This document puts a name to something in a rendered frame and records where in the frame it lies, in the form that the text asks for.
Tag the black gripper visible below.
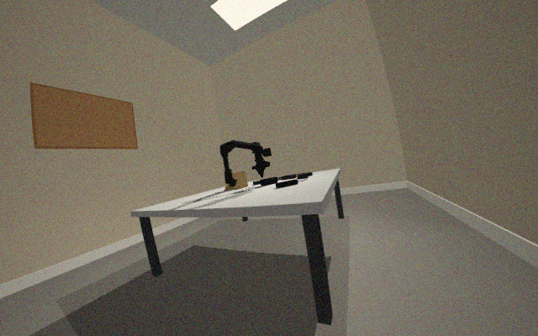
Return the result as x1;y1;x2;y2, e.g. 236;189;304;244
252;157;270;177

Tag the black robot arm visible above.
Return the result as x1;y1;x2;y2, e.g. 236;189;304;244
220;140;272;186

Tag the dark grey controller unit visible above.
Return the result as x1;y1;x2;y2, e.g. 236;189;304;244
260;177;278;186

